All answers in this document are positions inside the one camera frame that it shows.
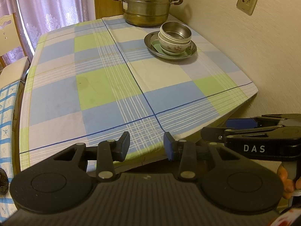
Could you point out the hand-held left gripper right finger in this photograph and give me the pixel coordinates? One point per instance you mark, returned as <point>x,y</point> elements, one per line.
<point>168,147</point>

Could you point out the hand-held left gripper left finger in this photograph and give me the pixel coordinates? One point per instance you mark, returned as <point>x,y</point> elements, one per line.
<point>123,147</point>

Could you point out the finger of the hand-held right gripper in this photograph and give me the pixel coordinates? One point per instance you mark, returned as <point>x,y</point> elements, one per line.
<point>241,123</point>
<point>212,134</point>

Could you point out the white floral ceramic bowl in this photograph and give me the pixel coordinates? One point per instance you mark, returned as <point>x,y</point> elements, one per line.
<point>174,48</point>

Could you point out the cream plastic bowl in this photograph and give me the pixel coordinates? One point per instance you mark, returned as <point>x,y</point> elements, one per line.
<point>175,41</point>

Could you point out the green square plate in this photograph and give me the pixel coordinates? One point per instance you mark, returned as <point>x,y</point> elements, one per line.
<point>156,46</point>

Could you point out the round stainless steel plate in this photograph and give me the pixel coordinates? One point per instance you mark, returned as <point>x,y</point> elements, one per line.
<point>151,46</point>

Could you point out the small stainless steel bowl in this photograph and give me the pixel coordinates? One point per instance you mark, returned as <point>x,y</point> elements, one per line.
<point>175,30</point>

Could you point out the person's right hand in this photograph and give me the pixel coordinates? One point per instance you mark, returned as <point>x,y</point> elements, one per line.
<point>284,183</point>

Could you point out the blue green checked tablecloth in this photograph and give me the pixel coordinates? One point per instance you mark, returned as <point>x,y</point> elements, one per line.
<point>105,87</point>

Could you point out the red and white cloth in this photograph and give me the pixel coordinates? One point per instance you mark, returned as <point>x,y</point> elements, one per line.
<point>287,219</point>

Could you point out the blue grid white tablecloth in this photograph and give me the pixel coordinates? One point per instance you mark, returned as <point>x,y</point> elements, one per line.
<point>7,127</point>

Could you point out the white wooden chair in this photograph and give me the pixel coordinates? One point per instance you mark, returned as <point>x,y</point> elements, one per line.
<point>11,70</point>

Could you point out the stainless steel steamer pot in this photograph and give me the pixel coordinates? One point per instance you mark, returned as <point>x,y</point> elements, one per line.
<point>145,9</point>

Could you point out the wooden door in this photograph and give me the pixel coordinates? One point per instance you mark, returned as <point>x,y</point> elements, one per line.
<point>103,0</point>

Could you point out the purple lace curtain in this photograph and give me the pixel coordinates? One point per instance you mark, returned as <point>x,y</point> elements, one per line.
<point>51,4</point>

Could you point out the beige wall socket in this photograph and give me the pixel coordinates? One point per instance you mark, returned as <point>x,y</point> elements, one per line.
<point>246,2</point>

